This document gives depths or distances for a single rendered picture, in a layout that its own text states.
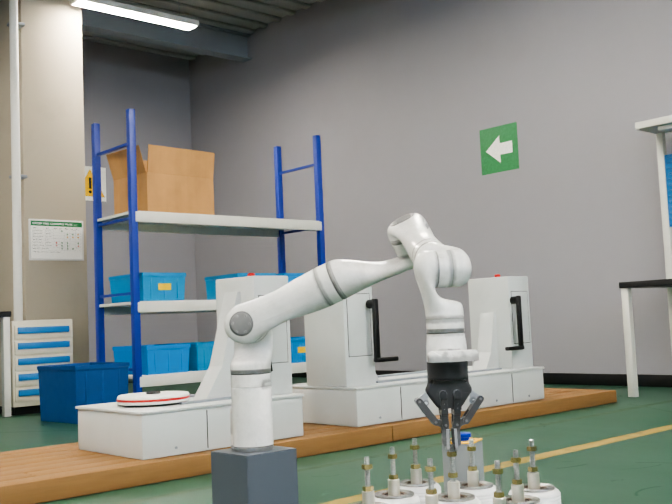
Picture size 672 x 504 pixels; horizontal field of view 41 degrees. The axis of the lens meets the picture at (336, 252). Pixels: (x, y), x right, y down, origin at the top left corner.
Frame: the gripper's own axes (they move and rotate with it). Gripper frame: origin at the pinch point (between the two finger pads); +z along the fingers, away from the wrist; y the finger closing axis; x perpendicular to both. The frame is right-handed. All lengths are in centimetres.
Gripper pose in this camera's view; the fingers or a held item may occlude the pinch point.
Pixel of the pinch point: (451, 438)
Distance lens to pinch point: 167.5
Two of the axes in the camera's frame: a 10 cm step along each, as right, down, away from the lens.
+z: 0.4, 10.0, -0.8
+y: -10.0, 0.4, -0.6
